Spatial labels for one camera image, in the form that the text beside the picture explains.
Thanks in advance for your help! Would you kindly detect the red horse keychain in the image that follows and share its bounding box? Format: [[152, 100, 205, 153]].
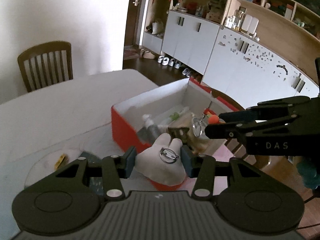
[[191, 108, 225, 139]]

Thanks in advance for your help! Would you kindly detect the white wall cabinet unit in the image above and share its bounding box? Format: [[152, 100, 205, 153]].
[[152, 0, 319, 108]]

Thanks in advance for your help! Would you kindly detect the yellow small charm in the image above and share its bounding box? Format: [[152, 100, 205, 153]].
[[54, 153, 68, 170]]

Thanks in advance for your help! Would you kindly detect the red white cardboard box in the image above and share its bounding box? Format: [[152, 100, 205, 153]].
[[111, 77, 241, 192]]

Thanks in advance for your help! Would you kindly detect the white green tube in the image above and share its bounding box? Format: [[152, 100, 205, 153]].
[[160, 107, 189, 125]]

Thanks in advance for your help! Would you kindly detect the blue gloved right hand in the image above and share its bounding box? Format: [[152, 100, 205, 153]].
[[296, 161, 319, 190]]

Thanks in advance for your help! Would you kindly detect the black snack packet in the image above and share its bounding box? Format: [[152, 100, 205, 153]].
[[168, 127, 189, 142]]

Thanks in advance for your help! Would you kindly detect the white rabbit brooch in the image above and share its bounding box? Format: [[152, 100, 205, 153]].
[[135, 133, 185, 186]]

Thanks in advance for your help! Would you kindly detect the brown wooden chair far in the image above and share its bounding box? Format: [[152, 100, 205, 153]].
[[17, 41, 73, 93]]

